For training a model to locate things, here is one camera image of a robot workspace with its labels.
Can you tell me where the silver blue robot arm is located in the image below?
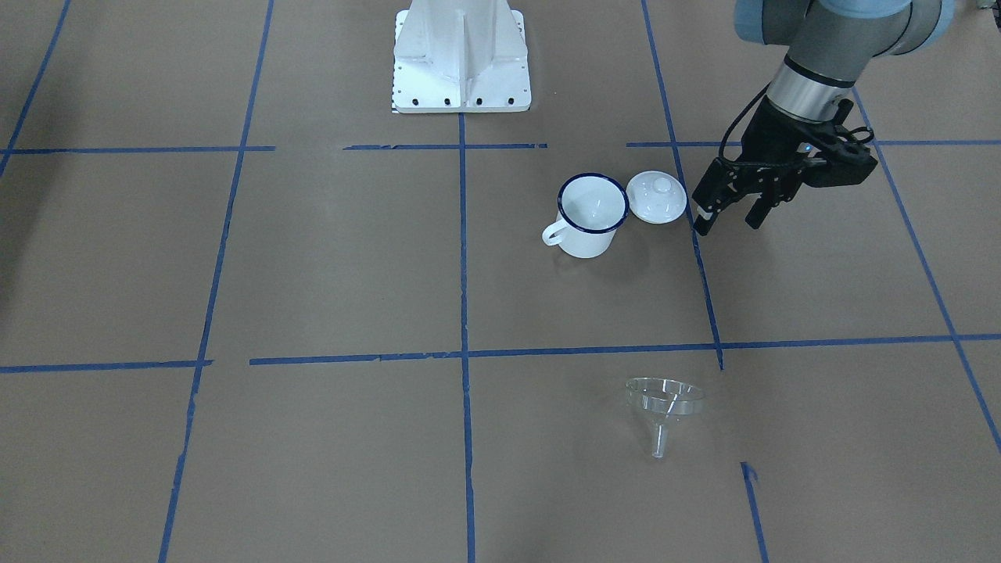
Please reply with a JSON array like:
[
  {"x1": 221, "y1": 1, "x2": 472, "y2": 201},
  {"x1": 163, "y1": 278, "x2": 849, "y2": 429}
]
[{"x1": 691, "y1": 1, "x2": 955, "y2": 235}]

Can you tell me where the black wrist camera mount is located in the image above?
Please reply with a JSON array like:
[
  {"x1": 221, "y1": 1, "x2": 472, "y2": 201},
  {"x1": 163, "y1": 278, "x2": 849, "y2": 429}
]
[{"x1": 803, "y1": 99, "x2": 878, "y2": 188}]

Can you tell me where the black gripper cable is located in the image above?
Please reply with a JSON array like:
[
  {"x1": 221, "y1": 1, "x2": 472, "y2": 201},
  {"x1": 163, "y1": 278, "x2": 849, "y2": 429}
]
[{"x1": 719, "y1": 83, "x2": 772, "y2": 162}]

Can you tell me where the white mug lid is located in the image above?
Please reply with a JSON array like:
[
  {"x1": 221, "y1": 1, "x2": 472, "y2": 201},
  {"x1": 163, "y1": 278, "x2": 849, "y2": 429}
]
[{"x1": 626, "y1": 170, "x2": 687, "y2": 224}]

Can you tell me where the white enamel mug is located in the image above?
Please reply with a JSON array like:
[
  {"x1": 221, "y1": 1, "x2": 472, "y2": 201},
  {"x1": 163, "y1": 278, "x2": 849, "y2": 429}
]
[{"x1": 541, "y1": 174, "x2": 630, "y2": 259}]

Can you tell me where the clear plastic funnel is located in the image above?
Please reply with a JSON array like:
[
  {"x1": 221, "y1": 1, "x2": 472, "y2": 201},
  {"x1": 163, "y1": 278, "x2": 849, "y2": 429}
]
[{"x1": 623, "y1": 377, "x2": 705, "y2": 460}]

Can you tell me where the brown paper table mat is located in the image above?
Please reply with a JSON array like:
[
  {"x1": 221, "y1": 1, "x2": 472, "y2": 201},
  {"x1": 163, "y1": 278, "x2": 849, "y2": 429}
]
[{"x1": 2, "y1": 1, "x2": 999, "y2": 562}]

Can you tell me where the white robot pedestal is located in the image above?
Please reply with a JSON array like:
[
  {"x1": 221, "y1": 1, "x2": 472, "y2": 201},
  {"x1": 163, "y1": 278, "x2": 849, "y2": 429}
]
[{"x1": 391, "y1": 1, "x2": 533, "y2": 114}]

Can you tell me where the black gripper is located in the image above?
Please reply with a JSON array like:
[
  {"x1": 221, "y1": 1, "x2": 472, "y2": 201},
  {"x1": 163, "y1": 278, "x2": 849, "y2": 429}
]
[{"x1": 691, "y1": 99, "x2": 823, "y2": 236}]

